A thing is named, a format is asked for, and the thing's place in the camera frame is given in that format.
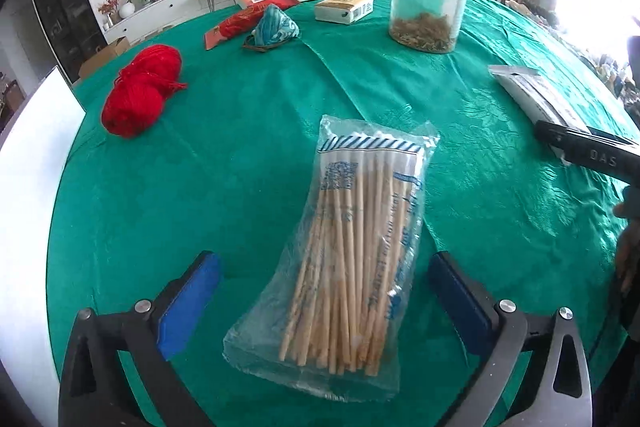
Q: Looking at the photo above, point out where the dark glass cabinet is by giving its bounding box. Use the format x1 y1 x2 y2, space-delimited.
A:
25 0 108 82

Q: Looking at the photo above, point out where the teal fabric sachet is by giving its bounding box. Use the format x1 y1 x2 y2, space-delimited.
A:
243 4 303 55

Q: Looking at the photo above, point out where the brown cardboard box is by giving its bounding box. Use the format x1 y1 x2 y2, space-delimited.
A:
78 37 132 78

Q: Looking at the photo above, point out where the red yarn ball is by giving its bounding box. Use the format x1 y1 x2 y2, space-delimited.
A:
101 45 188 138

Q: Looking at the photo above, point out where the small cream box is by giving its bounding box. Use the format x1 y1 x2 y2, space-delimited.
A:
314 0 375 25

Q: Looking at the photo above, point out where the white barcode packet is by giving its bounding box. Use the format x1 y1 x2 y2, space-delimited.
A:
487 64 593 165

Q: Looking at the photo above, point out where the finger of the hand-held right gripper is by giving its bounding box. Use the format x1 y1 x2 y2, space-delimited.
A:
534 120 593 152

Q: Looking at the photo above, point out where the bag of wooden chopsticks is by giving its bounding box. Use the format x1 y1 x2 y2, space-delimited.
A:
222 114 441 400

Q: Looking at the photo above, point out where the red snack packet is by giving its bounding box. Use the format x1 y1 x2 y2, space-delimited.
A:
204 0 301 51

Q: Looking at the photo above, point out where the red flower bouquet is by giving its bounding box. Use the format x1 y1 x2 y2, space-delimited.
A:
97 0 123 25

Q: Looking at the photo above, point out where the person's right hand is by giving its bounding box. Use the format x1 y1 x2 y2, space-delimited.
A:
614 189 640 295

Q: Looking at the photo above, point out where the green tablecloth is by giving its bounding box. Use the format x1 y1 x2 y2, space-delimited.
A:
46 0 640 427

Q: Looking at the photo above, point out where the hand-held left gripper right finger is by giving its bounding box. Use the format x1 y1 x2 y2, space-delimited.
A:
428 251 593 427

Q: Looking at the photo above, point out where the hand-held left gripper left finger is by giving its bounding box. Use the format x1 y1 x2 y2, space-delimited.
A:
59 251 222 427

